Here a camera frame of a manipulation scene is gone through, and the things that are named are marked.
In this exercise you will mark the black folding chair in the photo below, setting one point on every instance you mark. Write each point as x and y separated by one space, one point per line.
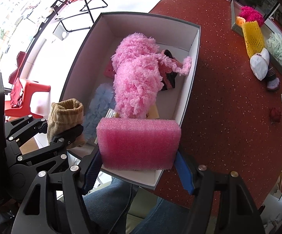
87 4

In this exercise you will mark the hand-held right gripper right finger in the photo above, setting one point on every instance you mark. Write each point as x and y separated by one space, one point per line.
183 173

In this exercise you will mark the mint green bath pouf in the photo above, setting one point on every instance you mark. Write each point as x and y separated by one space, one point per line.
281 50

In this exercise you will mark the light pink foam sponge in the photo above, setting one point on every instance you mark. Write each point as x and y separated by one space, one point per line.
138 143

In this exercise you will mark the blue fluffy duster cloth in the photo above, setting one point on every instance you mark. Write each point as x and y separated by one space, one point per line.
98 109

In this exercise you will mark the beige sock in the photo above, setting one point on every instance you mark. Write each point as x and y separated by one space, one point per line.
63 117

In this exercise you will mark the cream sofa cushion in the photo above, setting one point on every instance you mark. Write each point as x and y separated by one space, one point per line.
155 224

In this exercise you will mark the grey shallow tray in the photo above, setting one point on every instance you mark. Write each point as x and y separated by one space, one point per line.
236 24

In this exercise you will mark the red cloth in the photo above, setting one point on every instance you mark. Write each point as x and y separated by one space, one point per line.
16 78

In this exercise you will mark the red plastic chair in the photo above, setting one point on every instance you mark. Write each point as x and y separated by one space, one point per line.
36 90

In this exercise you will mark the striped knitted sock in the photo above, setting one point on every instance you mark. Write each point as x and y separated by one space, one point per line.
272 80

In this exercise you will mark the magenta fluffy ball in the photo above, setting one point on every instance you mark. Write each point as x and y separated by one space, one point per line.
252 14

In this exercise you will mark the pink fluffy duster cloth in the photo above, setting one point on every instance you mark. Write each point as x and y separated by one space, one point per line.
138 78

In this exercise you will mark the yellow foam net sleeve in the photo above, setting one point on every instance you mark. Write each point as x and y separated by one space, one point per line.
253 39

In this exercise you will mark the pink black knitted slipper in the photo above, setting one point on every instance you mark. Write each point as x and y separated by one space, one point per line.
169 80

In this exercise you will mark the orange soft item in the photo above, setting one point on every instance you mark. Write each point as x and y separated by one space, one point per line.
241 20

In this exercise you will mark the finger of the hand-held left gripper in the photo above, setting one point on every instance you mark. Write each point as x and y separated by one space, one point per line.
26 126
70 134

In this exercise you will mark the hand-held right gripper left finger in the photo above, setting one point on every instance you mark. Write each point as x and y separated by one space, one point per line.
92 173

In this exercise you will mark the white face mask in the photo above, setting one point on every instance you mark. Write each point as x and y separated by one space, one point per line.
259 64

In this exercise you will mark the person's blue jeans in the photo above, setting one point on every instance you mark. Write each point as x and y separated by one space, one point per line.
106 209

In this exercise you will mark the small white box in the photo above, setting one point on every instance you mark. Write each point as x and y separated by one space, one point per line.
59 33

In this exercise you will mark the large cardboard box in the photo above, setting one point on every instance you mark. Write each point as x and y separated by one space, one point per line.
189 78

